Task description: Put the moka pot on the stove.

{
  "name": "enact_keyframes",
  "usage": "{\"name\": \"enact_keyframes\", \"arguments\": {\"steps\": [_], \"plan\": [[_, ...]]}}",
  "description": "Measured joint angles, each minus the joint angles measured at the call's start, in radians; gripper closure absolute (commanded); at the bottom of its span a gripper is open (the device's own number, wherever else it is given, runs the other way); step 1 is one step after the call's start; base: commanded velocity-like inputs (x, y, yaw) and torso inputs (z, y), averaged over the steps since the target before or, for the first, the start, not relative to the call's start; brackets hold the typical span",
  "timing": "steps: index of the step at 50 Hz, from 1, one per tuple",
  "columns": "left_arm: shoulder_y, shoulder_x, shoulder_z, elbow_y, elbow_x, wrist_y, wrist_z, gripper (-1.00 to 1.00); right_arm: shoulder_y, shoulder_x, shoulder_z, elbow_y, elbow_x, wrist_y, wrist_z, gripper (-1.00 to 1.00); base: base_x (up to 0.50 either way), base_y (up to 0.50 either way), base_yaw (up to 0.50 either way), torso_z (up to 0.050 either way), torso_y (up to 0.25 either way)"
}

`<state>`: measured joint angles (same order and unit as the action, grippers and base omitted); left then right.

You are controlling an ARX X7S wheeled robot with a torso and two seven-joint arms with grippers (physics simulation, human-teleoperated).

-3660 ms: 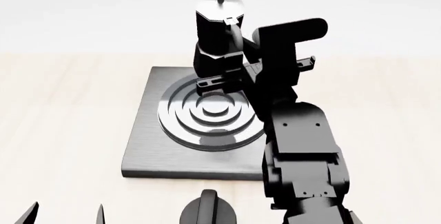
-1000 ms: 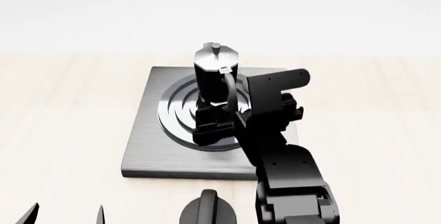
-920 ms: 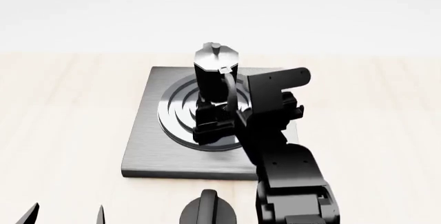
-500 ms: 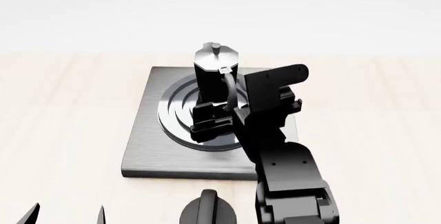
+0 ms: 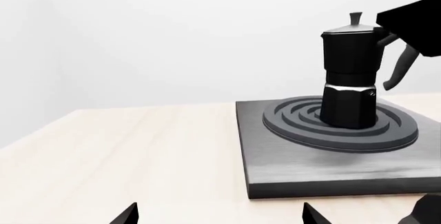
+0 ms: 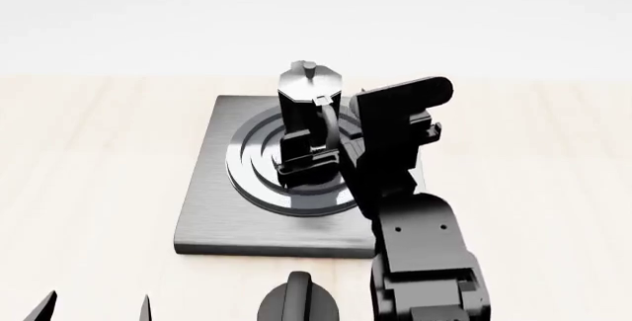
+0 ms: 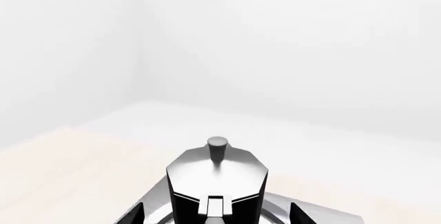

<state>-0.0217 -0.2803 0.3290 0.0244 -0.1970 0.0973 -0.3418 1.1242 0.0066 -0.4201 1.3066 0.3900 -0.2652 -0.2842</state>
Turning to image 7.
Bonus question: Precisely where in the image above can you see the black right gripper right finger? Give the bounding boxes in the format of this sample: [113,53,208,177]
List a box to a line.
[290,201,320,224]

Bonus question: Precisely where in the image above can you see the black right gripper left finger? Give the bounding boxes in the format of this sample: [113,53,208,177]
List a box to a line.
[118,202,146,224]

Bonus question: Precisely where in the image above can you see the silver and black moka pot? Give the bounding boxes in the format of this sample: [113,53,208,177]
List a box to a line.
[165,135,270,224]

